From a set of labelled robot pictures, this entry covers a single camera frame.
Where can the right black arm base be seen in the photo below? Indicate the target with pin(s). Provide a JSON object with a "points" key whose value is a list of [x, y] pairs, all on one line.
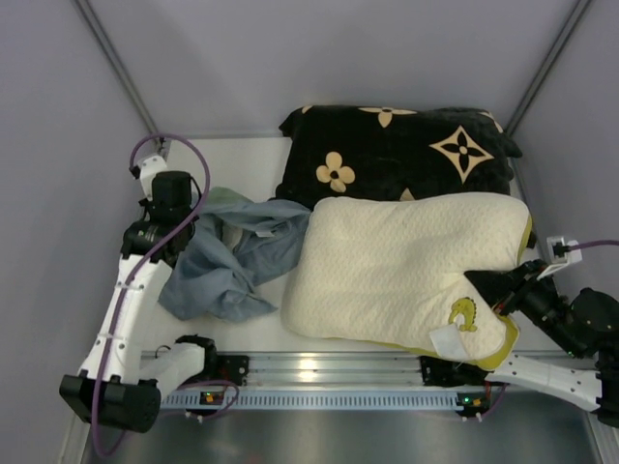
{"points": [[447, 374]]}

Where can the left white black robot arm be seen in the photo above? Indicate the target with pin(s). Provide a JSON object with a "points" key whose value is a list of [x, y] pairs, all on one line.
{"points": [[113, 387]]}

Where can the cream yellow foam pillow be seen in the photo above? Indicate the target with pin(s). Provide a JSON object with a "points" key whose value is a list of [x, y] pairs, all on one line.
{"points": [[395, 274]]}

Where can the black floral plush pillow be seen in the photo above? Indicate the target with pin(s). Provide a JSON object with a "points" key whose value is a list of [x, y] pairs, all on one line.
{"points": [[390, 154]]}

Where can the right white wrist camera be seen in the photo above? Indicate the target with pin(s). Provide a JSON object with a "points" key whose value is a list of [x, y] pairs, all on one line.
{"points": [[562, 255]]}

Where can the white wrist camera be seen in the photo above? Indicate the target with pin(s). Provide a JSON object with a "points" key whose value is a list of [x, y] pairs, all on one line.
{"points": [[562, 255], [146, 171]]}

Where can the slotted grey cable duct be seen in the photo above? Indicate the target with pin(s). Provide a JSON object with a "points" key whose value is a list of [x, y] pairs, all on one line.
{"points": [[324, 400]]}

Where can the aluminium mounting rail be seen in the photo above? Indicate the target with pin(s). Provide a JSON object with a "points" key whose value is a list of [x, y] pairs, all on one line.
{"points": [[388, 368]]}

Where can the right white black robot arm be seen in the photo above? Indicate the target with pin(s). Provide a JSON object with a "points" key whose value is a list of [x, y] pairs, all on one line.
{"points": [[584, 328]]}

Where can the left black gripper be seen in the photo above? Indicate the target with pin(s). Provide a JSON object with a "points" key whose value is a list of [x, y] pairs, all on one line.
{"points": [[162, 213]]}

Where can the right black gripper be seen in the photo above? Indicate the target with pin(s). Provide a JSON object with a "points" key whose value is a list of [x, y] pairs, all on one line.
{"points": [[511, 287]]}

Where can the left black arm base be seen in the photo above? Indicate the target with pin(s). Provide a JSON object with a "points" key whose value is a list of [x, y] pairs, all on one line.
{"points": [[233, 368]]}

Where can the beige green blue pillowcase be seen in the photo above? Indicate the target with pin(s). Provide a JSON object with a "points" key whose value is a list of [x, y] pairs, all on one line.
{"points": [[238, 245]]}

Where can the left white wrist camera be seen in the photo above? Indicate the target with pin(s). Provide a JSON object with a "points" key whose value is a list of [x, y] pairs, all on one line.
{"points": [[146, 171]]}

